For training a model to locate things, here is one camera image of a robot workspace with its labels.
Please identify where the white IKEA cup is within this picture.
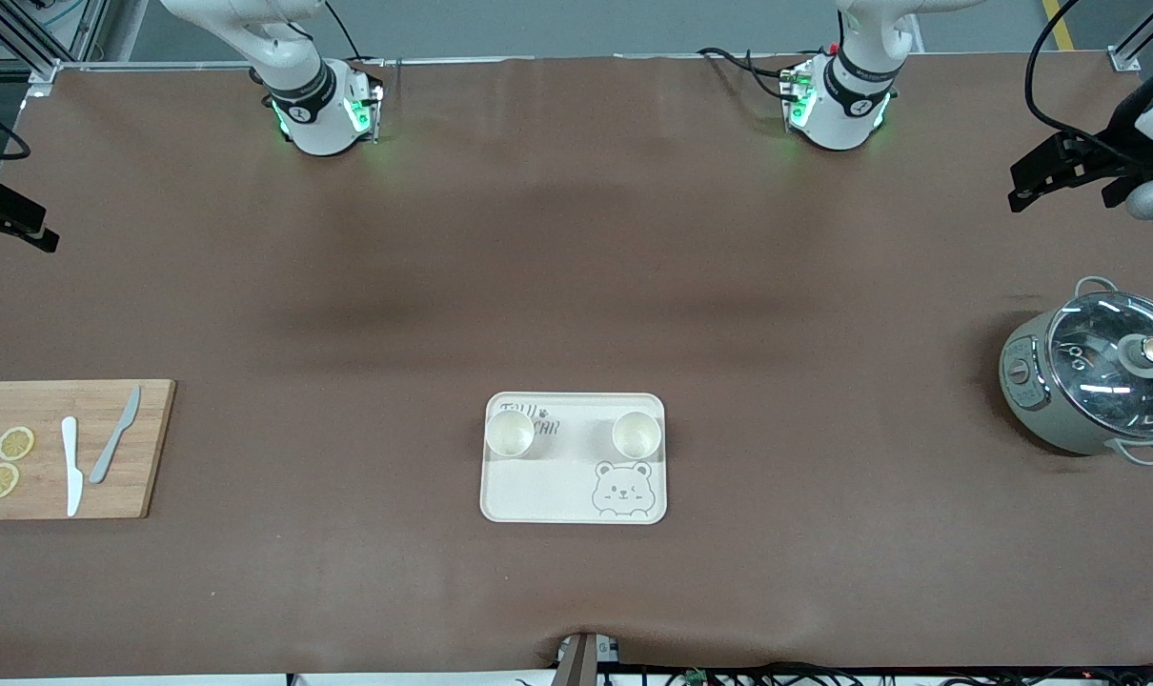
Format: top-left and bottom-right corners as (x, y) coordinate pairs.
(611, 411), (662, 460)
(485, 410), (536, 460)

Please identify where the black left base cable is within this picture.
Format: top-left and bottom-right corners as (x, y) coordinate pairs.
(698, 46), (797, 101)

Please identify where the black right base cable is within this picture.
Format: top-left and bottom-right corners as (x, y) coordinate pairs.
(324, 0), (387, 68)

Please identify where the grey-green electric pot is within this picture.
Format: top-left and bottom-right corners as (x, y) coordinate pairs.
(999, 276), (1153, 466)

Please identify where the glass pot lid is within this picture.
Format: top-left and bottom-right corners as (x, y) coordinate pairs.
(1046, 292), (1153, 441)

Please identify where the white plastic knife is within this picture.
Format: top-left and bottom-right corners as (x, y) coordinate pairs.
(60, 416), (84, 517)

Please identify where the black base cable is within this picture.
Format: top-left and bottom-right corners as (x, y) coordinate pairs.
(324, 0), (387, 68)
(698, 46), (797, 101)

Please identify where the cream bear print tray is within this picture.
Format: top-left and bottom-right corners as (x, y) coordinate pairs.
(479, 392), (668, 526)

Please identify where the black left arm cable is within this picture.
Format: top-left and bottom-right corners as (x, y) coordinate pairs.
(1024, 0), (1116, 158)

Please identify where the wooden cutting board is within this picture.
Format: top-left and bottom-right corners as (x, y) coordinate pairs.
(0, 379), (176, 521)

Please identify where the black cable bundle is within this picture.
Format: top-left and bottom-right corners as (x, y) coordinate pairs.
(596, 661), (1153, 686)

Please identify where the grey table edge bracket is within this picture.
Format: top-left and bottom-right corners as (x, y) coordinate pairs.
(556, 631), (621, 686)

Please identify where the grey plastic knife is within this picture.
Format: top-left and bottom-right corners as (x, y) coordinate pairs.
(89, 385), (143, 485)

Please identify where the aluminium frame profile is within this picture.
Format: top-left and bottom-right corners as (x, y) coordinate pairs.
(1110, 0), (1153, 72)
(0, 0), (111, 96)

